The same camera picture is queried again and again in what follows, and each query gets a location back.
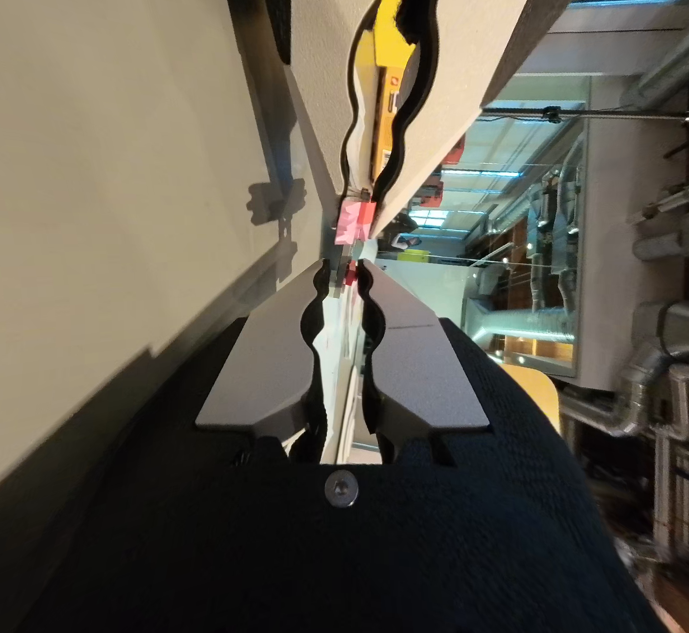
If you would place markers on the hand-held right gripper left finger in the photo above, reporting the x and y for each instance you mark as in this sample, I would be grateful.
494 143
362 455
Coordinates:
258 375

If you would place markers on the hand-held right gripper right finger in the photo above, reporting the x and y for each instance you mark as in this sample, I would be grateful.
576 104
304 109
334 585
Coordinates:
425 375

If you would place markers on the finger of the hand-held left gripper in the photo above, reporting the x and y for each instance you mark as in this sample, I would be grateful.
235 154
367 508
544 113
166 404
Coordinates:
323 25
473 25

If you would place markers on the yellow plastic bin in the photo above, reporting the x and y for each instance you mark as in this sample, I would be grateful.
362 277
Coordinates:
390 25

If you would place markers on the light blue instruction booklet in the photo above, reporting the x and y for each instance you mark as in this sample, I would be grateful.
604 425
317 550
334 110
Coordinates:
344 375

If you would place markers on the small red brick plate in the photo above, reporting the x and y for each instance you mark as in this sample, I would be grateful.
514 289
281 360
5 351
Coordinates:
352 272

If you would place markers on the pink grey brick assembly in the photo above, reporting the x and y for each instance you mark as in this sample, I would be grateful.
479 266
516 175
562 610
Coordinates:
367 216

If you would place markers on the black stand pole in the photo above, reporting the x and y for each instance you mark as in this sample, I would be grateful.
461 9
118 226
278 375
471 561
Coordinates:
552 114

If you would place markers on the wooden book stand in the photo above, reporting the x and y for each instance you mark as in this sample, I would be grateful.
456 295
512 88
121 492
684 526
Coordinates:
533 391

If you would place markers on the orange brick set box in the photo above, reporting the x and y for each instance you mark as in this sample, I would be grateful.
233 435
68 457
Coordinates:
385 122

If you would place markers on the small yellow container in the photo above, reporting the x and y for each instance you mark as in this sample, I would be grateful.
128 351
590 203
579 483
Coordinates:
414 255

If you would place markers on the red 3D printer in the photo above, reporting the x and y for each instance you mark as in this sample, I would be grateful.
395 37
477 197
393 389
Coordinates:
455 151

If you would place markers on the silver ceiling pipes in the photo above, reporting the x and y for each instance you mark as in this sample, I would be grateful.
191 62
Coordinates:
646 375

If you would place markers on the large silver air duct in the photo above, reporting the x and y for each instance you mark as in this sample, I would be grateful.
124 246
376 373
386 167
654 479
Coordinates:
517 323

